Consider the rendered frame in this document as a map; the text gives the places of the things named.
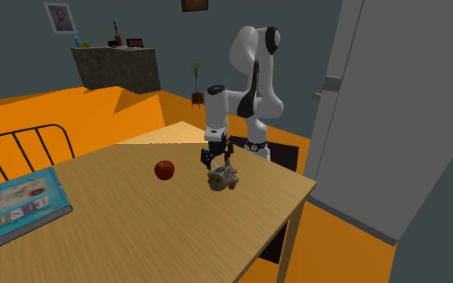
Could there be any red apple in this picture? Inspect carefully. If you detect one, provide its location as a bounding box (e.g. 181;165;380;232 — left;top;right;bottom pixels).
154;160;176;182

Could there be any teal hardcover book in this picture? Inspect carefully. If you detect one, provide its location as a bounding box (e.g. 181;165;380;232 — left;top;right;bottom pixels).
0;166;74;259

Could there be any wooden table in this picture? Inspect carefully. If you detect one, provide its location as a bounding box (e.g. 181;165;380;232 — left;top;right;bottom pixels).
0;142;317;283

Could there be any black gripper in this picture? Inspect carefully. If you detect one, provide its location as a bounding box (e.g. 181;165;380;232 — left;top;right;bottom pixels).
200;139;235;170

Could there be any dark framed wall picture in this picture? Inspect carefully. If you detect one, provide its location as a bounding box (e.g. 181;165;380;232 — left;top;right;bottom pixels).
180;0;209;13

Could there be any potted plant in brown pot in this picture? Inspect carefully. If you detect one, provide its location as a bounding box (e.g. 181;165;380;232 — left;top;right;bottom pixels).
188;58;206;109

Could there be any grey door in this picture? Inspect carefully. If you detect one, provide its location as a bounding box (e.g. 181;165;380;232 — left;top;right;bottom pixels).
303;0;453;247

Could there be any stone grey sideboard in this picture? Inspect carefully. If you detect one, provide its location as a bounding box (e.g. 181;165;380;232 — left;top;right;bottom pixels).
70;20;163;96

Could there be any beige toy airplane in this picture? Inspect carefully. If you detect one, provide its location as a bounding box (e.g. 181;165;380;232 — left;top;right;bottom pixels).
206;164;240;193

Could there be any black robot stand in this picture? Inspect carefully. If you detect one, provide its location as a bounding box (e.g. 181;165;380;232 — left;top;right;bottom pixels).
229;134;300;265

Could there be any framed portrait wall picture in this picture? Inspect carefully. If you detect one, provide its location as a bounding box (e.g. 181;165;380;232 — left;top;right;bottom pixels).
43;2;79;35

